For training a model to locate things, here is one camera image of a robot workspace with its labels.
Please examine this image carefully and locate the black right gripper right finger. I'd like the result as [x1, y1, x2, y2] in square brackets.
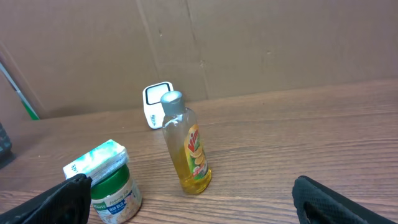
[292, 175, 395, 224]

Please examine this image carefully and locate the teal tissue pack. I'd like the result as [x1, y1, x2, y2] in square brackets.
[63, 139, 129, 186]

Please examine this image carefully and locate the yellow dish soap bottle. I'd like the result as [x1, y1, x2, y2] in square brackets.
[160, 91, 211, 194]

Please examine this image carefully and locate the green lid jar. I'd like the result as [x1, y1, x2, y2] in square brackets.
[91, 164, 142, 224]

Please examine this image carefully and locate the green white strip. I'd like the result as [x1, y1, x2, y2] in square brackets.
[1, 63, 40, 120]

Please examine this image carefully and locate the white barcode scanner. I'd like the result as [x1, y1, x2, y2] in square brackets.
[142, 82, 174, 129]

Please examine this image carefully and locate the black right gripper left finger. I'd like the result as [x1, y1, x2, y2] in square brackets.
[1, 174, 92, 224]

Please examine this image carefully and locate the grey plastic basket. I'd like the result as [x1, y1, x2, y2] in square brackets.
[0, 124, 16, 168]

